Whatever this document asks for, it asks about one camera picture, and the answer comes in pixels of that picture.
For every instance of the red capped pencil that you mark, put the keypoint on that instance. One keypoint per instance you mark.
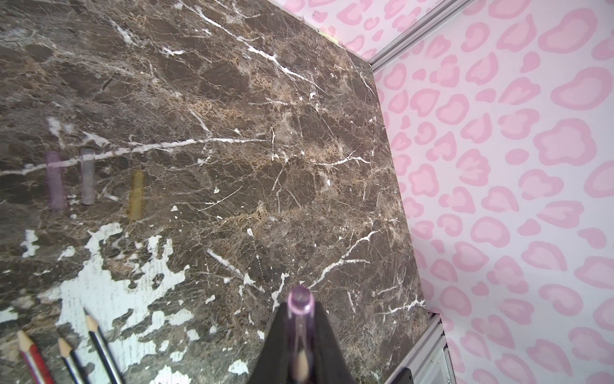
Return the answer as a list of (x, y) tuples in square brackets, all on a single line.
[(34, 359)]

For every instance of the yellow removed pencil cap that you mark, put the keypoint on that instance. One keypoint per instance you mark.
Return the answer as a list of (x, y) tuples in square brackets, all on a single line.
[(136, 196)]

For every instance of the purple capped pencil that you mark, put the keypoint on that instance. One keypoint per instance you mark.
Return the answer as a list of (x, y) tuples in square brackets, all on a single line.
[(70, 360)]

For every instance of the yellow capped pencil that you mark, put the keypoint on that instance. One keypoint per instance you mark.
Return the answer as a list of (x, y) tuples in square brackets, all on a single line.
[(101, 346)]

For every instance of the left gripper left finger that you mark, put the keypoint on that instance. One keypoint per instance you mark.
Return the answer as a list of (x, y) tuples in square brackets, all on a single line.
[(272, 366)]

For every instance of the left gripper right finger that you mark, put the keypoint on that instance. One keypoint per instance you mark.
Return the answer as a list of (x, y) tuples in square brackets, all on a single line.
[(329, 364)]

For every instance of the purple removed pencil cap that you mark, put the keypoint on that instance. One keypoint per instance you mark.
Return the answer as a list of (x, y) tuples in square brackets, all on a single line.
[(55, 181)]

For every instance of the aluminium frame profile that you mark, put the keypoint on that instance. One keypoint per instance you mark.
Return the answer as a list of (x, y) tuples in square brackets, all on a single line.
[(433, 19)]

